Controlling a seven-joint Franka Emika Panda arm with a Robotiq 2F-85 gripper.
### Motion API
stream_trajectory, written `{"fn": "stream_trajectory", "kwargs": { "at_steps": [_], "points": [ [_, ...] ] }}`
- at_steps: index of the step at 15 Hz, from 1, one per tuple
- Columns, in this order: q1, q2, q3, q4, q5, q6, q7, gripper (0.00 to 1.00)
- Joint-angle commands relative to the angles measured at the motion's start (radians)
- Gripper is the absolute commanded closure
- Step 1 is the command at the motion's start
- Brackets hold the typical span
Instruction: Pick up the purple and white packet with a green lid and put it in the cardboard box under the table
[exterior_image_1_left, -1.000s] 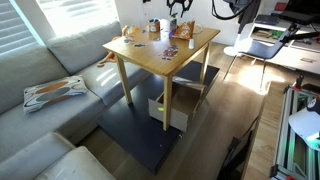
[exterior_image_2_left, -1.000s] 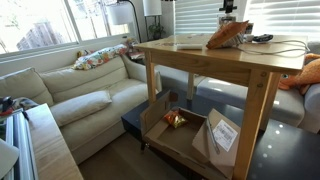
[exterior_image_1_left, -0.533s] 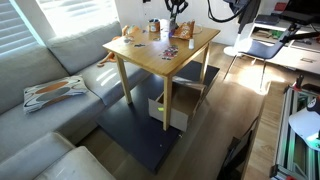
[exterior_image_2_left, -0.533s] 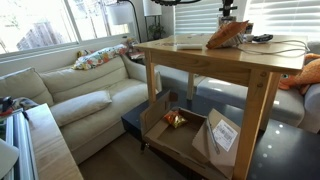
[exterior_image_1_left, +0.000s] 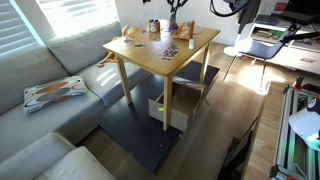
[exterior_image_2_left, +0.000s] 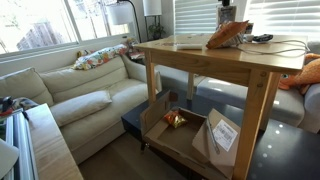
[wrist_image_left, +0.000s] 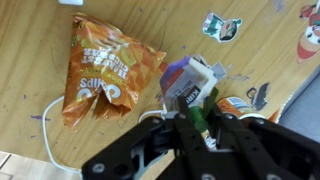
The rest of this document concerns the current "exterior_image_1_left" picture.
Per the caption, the oval patterned pillow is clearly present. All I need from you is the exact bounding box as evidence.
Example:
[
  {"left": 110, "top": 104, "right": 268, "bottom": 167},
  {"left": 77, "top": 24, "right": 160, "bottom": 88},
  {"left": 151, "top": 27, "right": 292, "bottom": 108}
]
[{"left": 23, "top": 75, "right": 89, "bottom": 114}]

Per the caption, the black stand leg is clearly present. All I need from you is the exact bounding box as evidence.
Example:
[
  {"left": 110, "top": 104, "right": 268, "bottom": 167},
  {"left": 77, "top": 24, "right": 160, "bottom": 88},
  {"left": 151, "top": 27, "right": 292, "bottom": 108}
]
[{"left": 218, "top": 116, "right": 261, "bottom": 180}]

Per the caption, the large orange chip bag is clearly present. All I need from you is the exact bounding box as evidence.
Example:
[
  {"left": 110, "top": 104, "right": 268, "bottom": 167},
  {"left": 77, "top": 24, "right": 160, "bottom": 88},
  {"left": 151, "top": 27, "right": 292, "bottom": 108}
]
[{"left": 171, "top": 20, "right": 196, "bottom": 41}]

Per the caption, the black laptop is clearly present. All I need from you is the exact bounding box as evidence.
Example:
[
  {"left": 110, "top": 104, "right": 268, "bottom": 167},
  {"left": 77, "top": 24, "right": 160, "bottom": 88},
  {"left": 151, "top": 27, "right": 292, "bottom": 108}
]
[{"left": 279, "top": 0, "right": 320, "bottom": 26}]

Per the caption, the dark blue floor mat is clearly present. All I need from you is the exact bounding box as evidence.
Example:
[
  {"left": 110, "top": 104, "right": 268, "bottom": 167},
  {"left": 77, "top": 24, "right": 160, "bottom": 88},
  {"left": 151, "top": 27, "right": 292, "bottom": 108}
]
[{"left": 96, "top": 59, "right": 221, "bottom": 175}]

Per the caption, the wooden platform top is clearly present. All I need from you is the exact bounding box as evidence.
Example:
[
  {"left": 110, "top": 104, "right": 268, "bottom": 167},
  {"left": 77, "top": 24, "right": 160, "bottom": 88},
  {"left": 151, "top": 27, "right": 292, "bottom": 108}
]
[{"left": 244, "top": 81, "right": 291, "bottom": 180}]

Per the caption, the black red clamp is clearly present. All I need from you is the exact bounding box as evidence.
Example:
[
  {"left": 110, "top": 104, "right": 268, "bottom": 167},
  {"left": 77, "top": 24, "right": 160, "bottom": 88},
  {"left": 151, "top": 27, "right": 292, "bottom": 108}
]
[{"left": 283, "top": 73, "right": 305, "bottom": 95}]

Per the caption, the grey sofa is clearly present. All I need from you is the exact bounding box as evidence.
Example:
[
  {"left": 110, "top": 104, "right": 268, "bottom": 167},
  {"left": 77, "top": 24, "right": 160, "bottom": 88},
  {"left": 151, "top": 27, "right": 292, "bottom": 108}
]
[{"left": 0, "top": 19, "right": 151, "bottom": 164}]

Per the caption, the open cardboard box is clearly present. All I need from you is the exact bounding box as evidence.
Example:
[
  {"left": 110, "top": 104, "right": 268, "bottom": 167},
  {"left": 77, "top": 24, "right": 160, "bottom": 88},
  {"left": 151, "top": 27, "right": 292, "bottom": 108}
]
[{"left": 148, "top": 75, "right": 208, "bottom": 133}]

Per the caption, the dark flat device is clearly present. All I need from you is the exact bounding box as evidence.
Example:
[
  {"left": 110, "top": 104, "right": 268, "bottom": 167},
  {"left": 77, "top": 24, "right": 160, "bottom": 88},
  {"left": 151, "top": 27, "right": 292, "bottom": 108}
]
[{"left": 254, "top": 14, "right": 281, "bottom": 26}]

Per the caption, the white round base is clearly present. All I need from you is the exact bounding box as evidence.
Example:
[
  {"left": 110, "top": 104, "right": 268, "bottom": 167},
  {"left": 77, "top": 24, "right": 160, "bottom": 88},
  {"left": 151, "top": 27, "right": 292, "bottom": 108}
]
[{"left": 223, "top": 45, "right": 239, "bottom": 57}]

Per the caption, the black cable loop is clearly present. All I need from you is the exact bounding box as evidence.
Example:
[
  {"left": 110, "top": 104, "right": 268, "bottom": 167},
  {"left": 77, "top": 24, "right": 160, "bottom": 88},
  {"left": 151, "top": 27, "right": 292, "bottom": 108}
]
[{"left": 209, "top": 0, "right": 251, "bottom": 18}]

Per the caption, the light wooden table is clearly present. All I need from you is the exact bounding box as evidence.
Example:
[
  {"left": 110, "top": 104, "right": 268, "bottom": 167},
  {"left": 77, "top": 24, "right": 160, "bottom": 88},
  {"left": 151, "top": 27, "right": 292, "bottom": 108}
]
[{"left": 102, "top": 20, "right": 222, "bottom": 132}]

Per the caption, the dark hanging cloth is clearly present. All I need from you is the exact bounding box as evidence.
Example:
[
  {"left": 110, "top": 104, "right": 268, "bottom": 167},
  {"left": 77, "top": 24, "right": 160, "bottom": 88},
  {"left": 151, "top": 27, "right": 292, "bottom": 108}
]
[{"left": 233, "top": 0, "right": 263, "bottom": 34}]

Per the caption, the red sign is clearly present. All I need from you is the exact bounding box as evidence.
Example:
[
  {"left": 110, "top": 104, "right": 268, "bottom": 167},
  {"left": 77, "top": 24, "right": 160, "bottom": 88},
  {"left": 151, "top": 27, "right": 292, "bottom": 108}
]
[{"left": 274, "top": 2, "right": 288, "bottom": 13}]

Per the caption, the colourful sticker cluster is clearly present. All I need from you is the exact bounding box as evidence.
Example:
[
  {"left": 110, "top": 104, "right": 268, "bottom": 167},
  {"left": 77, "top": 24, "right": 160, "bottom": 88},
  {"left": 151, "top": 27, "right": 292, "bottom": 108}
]
[{"left": 159, "top": 44, "right": 180, "bottom": 62}]

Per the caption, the aluminium frame rail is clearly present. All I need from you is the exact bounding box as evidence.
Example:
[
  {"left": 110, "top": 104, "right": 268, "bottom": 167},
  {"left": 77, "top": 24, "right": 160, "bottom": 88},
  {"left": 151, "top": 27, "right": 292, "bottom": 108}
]
[{"left": 269, "top": 84, "right": 320, "bottom": 180}]

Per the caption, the white rounded plate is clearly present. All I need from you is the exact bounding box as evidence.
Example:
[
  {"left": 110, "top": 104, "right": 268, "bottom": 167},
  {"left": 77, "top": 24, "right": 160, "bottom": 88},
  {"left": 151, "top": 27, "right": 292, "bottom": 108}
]
[{"left": 288, "top": 106, "right": 320, "bottom": 152}]

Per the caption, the beige sofa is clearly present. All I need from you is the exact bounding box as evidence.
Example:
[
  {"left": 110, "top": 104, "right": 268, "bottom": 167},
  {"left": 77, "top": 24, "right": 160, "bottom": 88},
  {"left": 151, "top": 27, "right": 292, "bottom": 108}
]
[{"left": 0, "top": 131, "right": 116, "bottom": 180}]

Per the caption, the small printed cup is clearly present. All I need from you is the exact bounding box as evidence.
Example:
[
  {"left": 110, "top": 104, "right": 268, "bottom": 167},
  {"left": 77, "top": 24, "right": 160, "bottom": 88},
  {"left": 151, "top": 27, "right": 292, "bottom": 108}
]
[{"left": 147, "top": 18, "right": 162, "bottom": 34}]

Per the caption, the white cable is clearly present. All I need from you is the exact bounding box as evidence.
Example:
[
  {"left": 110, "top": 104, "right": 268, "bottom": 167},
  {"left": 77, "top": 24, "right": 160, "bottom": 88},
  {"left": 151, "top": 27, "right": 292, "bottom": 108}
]
[{"left": 193, "top": 23, "right": 204, "bottom": 36}]

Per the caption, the white desk shelf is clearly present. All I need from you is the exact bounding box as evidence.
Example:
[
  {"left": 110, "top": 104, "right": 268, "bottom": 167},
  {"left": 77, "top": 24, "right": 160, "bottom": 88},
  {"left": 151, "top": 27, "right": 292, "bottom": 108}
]
[{"left": 248, "top": 13, "right": 320, "bottom": 76}]

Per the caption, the orange plush toy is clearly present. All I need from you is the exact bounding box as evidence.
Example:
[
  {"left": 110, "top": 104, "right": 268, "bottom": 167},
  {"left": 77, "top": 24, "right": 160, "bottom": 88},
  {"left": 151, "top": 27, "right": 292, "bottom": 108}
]
[{"left": 96, "top": 24, "right": 143, "bottom": 68}]

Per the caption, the blue office chair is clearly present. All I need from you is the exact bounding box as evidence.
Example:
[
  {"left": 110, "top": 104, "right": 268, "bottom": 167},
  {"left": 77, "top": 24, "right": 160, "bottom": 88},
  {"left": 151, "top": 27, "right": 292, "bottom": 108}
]
[{"left": 223, "top": 34, "right": 291, "bottom": 91}]

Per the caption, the white window blind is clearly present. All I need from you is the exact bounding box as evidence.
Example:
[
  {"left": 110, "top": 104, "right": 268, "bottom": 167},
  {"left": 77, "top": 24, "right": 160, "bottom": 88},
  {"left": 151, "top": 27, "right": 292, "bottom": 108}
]
[
  {"left": 0, "top": 0, "right": 38, "bottom": 56},
  {"left": 35, "top": 0, "right": 119, "bottom": 37}
]

